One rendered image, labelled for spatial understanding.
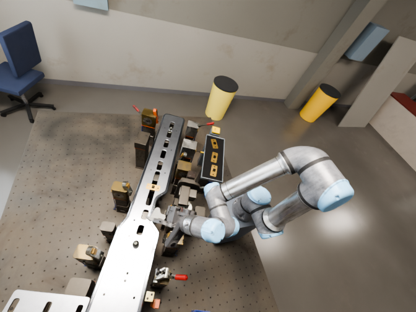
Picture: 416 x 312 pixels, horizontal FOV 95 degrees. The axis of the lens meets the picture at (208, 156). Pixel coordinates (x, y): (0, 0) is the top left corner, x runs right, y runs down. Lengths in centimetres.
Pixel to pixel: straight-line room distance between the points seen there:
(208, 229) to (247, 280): 96
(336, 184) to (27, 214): 166
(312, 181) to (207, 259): 100
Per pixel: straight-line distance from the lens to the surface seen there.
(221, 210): 77
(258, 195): 103
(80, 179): 170
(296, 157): 74
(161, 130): 156
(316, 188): 71
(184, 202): 103
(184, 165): 128
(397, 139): 618
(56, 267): 152
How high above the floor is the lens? 213
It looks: 50 degrees down
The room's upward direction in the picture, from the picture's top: 25 degrees clockwise
